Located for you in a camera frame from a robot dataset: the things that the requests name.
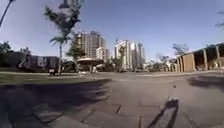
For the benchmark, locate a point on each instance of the low dark building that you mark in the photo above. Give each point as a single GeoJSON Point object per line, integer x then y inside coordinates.
{"type": "Point", "coordinates": [40, 62]}

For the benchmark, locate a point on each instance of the group of dark trees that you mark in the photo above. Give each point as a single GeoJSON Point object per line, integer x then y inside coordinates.
{"type": "Point", "coordinates": [7, 58]}

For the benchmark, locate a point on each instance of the building with columns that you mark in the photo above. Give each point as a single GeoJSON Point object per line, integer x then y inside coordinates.
{"type": "Point", "coordinates": [200, 61]}

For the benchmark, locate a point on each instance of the dark conifer tree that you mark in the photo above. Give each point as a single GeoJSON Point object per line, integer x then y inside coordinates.
{"type": "Point", "coordinates": [75, 50]}

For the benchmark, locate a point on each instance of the leaning pole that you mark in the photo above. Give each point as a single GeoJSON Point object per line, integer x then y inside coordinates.
{"type": "Point", "coordinates": [5, 12]}

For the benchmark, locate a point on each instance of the round canopy shelter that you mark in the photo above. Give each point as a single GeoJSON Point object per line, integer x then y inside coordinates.
{"type": "Point", "coordinates": [89, 61]}

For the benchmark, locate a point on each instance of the tall dark tree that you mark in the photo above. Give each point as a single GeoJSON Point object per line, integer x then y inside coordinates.
{"type": "Point", "coordinates": [65, 15]}

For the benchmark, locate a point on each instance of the brown high-rise building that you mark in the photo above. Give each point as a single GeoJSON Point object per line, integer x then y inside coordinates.
{"type": "Point", "coordinates": [89, 43]}

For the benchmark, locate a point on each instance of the palm tree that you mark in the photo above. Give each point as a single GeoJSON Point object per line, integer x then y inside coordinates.
{"type": "Point", "coordinates": [60, 56]}

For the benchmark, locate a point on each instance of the pale kerb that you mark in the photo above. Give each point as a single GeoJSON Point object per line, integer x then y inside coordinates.
{"type": "Point", "coordinates": [150, 74]}

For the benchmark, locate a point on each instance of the bare tree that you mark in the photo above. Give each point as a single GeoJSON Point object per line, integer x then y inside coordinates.
{"type": "Point", "coordinates": [180, 49]}

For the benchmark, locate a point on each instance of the grass strip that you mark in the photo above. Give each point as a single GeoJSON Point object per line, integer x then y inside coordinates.
{"type": "Point", "coordinates": [30, 78]}

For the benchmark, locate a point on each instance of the white high-rise building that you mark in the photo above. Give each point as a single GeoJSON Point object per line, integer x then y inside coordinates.
{"type": "Point", "coordinates": [131, 55]}

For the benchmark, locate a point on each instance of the grey stone slab pavement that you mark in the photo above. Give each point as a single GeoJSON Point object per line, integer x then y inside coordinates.
{"type": "Point", "coordinates": [133, 96]}

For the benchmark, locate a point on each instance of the small white building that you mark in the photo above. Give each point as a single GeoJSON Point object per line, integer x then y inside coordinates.
{"type": "Point", "coordinates": [102, 54]}

